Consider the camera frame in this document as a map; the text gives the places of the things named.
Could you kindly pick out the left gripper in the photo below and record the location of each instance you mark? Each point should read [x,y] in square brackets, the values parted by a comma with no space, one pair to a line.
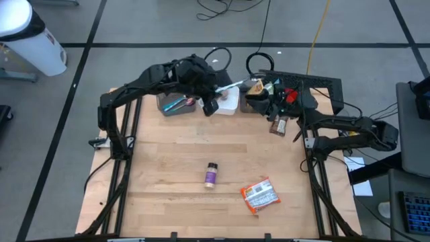
[203,87]

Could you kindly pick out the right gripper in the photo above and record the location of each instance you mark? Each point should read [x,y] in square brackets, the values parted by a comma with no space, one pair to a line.
[277,107]

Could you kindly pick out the yellow ramen packet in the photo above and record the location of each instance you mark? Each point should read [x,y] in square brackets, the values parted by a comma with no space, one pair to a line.
[257,88]

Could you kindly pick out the brown spice jar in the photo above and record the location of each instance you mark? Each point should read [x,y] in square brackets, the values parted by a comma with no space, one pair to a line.
[279,126]

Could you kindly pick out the teal plastic spoon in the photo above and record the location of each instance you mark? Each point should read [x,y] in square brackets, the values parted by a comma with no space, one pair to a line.
[168,107]

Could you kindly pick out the purple label spice jar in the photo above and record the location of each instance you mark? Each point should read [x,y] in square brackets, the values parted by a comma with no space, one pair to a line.
[211,176]

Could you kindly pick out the orange ramen packet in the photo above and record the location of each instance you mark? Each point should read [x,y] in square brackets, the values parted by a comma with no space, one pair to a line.
[260,196]

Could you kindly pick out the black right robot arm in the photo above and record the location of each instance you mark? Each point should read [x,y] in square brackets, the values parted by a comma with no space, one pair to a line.
[352,126]

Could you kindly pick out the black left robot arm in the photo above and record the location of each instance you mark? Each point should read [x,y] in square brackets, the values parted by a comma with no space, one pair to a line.
[134,89]

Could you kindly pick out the white plastic bin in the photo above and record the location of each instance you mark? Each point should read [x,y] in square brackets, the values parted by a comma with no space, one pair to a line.
[228,107]

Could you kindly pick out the grey translucent plastic bin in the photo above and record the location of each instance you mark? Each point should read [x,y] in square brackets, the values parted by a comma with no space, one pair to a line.
[244,107]
[161,101]

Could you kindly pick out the black wedge panel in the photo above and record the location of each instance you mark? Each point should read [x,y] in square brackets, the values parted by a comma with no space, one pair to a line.
[225,78]

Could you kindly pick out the black perforated panel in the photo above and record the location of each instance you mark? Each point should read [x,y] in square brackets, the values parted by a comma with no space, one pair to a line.
[319,82]

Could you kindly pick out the yellow connector plug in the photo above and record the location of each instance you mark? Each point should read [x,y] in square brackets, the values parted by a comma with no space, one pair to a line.
[351,133]

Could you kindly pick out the white paper sheet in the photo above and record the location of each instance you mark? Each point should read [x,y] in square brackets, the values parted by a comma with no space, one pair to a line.
[361,188]

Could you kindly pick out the black table edge clamp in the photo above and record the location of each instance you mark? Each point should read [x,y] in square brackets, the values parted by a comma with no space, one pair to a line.
[173,235]
[267,236]

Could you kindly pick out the white computer mouse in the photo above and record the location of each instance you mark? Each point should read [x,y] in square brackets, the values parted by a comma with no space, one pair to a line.
[384,210]

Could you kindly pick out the black desk device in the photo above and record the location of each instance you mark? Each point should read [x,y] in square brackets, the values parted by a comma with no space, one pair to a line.
[424,101]

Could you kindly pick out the dark keyboard desk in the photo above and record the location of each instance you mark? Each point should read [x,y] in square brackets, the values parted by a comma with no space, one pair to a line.
[394,201]

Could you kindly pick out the backlit keyboard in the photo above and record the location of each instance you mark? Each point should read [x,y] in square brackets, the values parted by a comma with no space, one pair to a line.
[416,213]

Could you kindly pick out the white trash can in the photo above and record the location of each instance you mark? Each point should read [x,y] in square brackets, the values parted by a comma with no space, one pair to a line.
[30,40]

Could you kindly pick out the grey metal furniture foot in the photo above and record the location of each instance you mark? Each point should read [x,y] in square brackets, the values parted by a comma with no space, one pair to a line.
[16,75]

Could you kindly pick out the black floor object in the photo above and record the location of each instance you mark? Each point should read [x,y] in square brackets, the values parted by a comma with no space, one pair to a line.
[5,116]

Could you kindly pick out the black aluminium table frame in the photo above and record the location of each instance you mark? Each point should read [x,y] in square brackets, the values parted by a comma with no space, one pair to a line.
[121,208]

